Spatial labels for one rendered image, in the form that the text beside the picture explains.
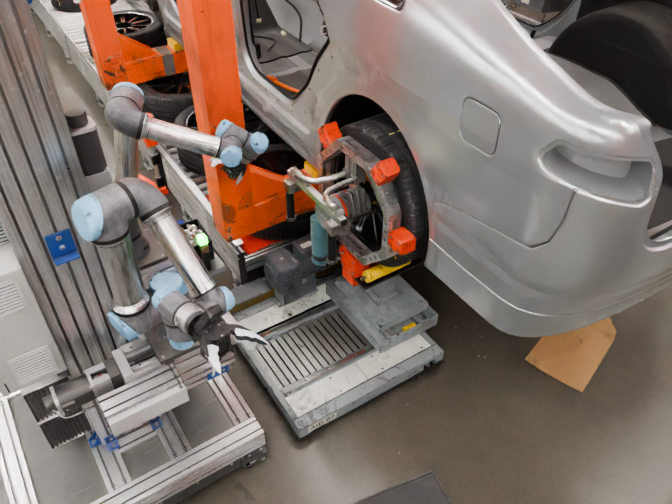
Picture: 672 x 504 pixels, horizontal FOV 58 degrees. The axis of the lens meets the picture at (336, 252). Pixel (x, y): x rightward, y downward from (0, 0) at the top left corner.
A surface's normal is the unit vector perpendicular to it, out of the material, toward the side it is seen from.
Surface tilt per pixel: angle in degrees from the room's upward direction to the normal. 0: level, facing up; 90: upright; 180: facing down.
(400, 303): 0
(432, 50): 78
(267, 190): 90
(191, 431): 0
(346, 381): 0
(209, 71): 90
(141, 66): 90
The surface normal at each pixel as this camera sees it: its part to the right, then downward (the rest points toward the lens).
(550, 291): -0.31, 0.70
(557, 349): 0.01, -0.76
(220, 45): 0.54, 0.55
